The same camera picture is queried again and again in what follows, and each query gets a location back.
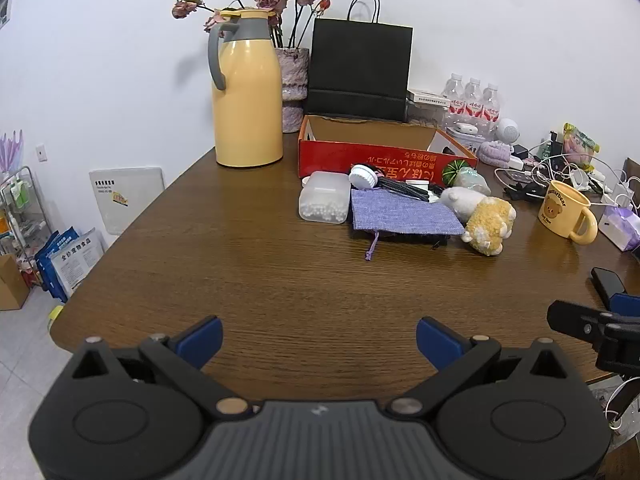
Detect pink mottled vase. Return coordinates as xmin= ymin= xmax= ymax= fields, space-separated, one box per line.
xmin=274 ymin=46 xmax=311 ymax=134

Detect colourful snack packet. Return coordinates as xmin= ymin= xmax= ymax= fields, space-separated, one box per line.
xmin=562 ymin=122 xmax=601 ymax=172

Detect purple cloth pouch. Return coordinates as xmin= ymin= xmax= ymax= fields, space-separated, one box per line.
xmin=350 ymin=188 xmax=466 ymax=261

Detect brown cardboard box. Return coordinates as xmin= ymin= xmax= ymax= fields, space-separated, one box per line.
xmin=0 ymin=254 xmax=30 ymax=311

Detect small black object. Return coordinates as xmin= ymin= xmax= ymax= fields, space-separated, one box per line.
xmin=502 ymin=182 xmax=547 ymax=202

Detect tangle of white cables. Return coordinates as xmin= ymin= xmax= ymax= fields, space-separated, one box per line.
xmin=495 ymin=140 xmax=640 ymax=211

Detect metal shelf rack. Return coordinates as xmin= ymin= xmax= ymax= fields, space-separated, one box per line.
xmin=0 ymin=165 xmax=52 ymax=263

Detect clear water bottle red label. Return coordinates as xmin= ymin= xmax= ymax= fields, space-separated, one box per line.
xmin=481 ymin=83 xmax=502 ymax=124
xmin=440 ymin=72 xmax=466 ymax=117
xmin=462 ymin=77 xmax=484 ymax=119

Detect white and yellow plush toy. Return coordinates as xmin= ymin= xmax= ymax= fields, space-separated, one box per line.
xmin=439 ymin=186 xmax=517 ymax=257

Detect clear container of wood chips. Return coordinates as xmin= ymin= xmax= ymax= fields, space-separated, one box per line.
xmin=406 ymin=102 xmax=447 ymax=129

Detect purple rolled towel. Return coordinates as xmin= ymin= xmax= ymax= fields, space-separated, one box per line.
xmin=476 ymin=141 xmax=514 ymax=166

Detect green striped squash toy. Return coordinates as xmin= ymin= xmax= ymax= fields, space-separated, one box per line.
xmin=441 ymin=159 xmax=468 ymax=187

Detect white stapler box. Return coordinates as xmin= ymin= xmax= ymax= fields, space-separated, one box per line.
xmin=406 ymin=89 xmax=453 ymax=107

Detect clear plastic cotton swab box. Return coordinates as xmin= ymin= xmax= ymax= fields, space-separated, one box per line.
xmin=298 ymin=170 xmax=352 ymax=224

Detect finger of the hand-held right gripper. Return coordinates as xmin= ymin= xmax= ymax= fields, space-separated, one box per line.
xmin=546 ymin=300 xmax=640 ymax=376
xmin=591 ymin=267 xmax=640 ymax=318

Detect purple tissue packet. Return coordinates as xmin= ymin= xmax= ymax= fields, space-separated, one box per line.
xmin=598 ymin=205 xmax=640 ymax=252

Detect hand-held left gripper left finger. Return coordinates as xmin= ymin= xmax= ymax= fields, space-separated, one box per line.
xmin=70 ymin=315 xmax=258 ymax=423

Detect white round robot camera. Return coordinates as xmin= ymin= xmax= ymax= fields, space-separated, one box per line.
xmin=495 ymin=118 xmax=521 ymax=144

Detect white patterned tin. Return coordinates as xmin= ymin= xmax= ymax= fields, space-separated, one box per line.
xmin=445 ymin=116 xmax=497 ymax=140

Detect black paper bag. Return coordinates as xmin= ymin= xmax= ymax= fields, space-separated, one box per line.
xmin=304 ymin=0 xmax=414 ymax=124

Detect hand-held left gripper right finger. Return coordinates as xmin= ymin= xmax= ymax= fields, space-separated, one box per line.
xmin=386 ymin=316 xmax=578 ymax=419

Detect black hairbrush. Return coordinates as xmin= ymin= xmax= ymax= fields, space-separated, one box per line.
xmin=372 ymin=162 xmax=437 ymax=204

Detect red cardboard box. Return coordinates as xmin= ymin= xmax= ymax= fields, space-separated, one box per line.
xmin=298 ymin=114 xmax=479 ymax=187

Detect translucent pale green packet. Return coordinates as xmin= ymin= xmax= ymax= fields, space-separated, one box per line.
xmin=457 ymin=167 xmax=493 ymax=197

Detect purple hangers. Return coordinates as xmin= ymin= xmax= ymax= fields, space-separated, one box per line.
xmin=0 ymin=130 xmax=24 ymax=173

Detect yellow bear mug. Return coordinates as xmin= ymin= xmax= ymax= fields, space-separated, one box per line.
xmin=538 ymin=180 xmax=599 ymax=246

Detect yellow thermos jug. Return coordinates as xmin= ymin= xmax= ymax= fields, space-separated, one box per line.
xmin=207 ymin=8 xmax=286 ymax=168

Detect blue and white pet food bags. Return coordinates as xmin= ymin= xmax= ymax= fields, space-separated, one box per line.
xmin=35 ymin=227 xmax=104 ymax=304

